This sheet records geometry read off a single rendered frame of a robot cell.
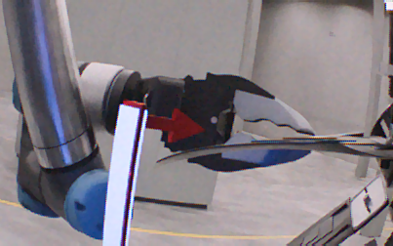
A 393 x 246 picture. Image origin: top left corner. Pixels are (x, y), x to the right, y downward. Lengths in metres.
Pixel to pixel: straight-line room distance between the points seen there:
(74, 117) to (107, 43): 6.09
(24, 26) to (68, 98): 0.10
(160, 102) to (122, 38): 6.15
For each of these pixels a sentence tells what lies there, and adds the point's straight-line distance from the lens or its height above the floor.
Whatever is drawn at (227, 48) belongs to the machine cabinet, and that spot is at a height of 1.60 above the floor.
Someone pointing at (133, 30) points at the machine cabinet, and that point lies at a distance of 6.84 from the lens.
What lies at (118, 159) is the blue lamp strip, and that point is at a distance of 0.51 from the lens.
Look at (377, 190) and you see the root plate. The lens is 0.85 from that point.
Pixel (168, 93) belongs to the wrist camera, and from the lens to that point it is 0.66.
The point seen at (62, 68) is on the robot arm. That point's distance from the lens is 0.65.
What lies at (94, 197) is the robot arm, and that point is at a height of 1.09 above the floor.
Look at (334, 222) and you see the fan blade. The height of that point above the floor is 1.08.
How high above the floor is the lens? 1.21
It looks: 3 degrees down
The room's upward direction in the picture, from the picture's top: 11 degrees clockwise
